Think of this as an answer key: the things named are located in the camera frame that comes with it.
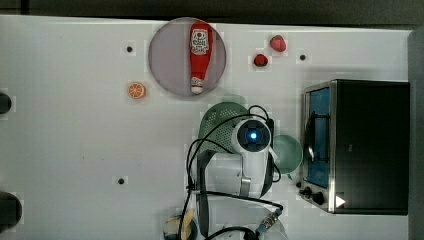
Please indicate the green oval strainer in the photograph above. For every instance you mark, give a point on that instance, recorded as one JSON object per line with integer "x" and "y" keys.
{"x": 225, "y": 116}

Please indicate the black knob lower left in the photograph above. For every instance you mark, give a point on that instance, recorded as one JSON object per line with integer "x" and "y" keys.
{"x": 10, "y": 211}

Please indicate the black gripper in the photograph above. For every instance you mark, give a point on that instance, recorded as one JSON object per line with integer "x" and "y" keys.
{"x": 270, "y": 125}

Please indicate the black toaster oven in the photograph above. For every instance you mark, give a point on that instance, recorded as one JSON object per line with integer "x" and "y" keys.
{"x": 356, "y": 143}

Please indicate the pink strawberry toy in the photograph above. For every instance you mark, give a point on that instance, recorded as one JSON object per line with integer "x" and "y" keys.
{"x": 278, "y": 43}

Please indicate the green mug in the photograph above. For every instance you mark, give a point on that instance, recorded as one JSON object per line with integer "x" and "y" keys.
{"x": 289, "y": 156}

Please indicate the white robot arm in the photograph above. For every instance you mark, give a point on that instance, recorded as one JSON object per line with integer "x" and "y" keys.
{"x": 229, "y": 184}

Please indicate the black knob upper left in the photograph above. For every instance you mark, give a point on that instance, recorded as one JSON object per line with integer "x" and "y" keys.
{"x": 5, "y": 103}

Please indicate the grey round plate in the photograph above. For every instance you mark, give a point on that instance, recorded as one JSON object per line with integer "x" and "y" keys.
{"x": 169, "y": 60}

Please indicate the black knob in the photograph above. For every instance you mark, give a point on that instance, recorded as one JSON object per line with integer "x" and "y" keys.
{"x": 5, "y": 103}
{"x": 10, "y": 211}

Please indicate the orange slice toy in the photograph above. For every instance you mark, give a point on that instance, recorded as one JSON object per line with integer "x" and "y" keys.
{"x": 136, "y": 90}

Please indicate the red ketchup bottle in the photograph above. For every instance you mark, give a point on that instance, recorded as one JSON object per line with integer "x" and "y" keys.
{"x": 200, "y": 46}

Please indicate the red strawberry toy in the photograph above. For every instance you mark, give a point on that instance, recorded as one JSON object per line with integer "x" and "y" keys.
{"x": 260, "y": 60}

